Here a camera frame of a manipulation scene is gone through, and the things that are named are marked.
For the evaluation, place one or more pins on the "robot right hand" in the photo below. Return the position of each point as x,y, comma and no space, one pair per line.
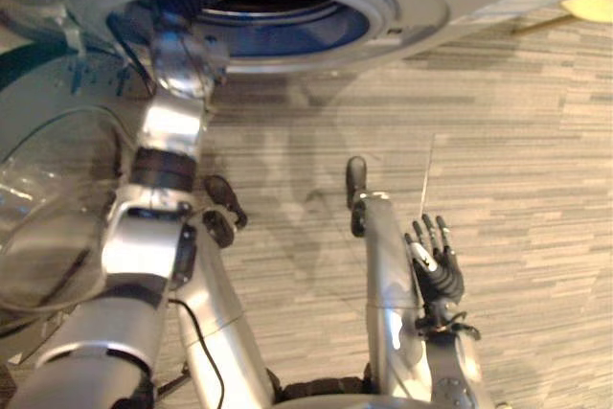
443,277

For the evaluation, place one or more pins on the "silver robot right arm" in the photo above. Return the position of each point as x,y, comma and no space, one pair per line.
452,361

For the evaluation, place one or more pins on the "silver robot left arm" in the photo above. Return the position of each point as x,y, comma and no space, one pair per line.
167,126

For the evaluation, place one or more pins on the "blue-rimmed washing machine drum opening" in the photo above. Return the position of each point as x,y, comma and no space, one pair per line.
306,21

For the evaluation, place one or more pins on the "round glass washing machine door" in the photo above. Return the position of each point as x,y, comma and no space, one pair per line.
45,93

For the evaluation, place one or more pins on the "silver robot right leg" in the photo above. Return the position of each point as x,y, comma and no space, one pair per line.
388,260

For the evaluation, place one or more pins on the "thin white thread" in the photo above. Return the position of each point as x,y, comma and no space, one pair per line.
427,174

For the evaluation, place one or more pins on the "dark robot right foot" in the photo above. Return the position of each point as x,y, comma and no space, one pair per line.
356,176

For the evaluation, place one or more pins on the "yellow paper note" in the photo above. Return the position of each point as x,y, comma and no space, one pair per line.
591,4

